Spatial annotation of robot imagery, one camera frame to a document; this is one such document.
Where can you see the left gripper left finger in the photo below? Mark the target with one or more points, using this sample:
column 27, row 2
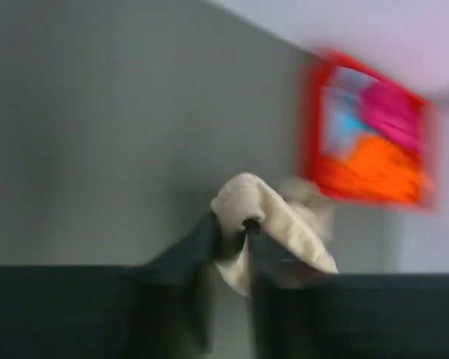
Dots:
column 161, row 309

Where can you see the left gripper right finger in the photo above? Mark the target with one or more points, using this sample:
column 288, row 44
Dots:
column 299, row 312

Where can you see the beige t shirt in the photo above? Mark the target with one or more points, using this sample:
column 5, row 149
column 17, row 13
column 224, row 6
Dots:
column 299, row 216

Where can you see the orange t shirt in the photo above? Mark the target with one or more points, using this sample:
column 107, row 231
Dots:
column 376, row 169

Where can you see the light blue t shirt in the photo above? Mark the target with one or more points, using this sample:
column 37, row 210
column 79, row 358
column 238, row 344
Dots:
column 340, row 100

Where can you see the pink t shirt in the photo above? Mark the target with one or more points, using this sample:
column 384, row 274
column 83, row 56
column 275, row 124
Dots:
column 387, row 109

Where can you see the red plastic bin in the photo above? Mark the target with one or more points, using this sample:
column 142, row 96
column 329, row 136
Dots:
column 315, row 75

